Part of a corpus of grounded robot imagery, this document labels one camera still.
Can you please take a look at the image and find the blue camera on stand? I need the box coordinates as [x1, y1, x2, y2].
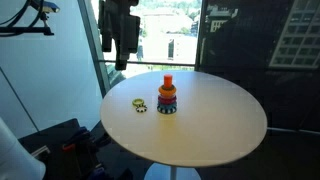
[30, 0, 61, 14]

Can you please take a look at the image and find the grey window frame post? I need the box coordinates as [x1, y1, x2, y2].
[77, 0, 111, 98]

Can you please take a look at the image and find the white rounded plastic cover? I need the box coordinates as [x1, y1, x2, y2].
[0, 116, 47, 180]

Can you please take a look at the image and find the black and white striped ring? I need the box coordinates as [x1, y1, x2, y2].
[135, 104, 148, 114]

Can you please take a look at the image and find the black and white stacker base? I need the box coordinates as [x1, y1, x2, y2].
[156, 105, 178, 115]

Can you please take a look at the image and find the blue ring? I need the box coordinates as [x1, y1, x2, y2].
[157, 102, 178, 111]

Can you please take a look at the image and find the orange clamp handle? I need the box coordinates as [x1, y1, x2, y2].
[61, 142, 78, 153]

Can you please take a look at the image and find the magenta ribbed ring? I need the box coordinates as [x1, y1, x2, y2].
[157, 96, 178, 106]

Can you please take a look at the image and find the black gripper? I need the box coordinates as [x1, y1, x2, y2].
[111, 0, 141, 71]

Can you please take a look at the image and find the green ridged ring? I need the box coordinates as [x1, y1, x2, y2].
[160, 84, 176, 92]

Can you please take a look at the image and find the black camera cable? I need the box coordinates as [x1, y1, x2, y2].
[0, 0, 45, 29]

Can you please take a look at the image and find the window handrail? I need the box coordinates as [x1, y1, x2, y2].
[98, 59, 196, 67]

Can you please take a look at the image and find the black equipment pile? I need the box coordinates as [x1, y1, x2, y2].
[18, 117, 134, 180]

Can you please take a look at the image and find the blue clamp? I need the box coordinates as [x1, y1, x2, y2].
[65, 126, 90, 145]

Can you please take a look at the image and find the orange dimpled ring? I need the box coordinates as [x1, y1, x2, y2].
[158, 86, 177, 99]

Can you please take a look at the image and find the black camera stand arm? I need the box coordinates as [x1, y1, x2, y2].
[0, 11, 55, 37]

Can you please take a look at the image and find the yellow-green toothed ring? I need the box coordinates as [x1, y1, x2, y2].
[131, 97, 145, 108]

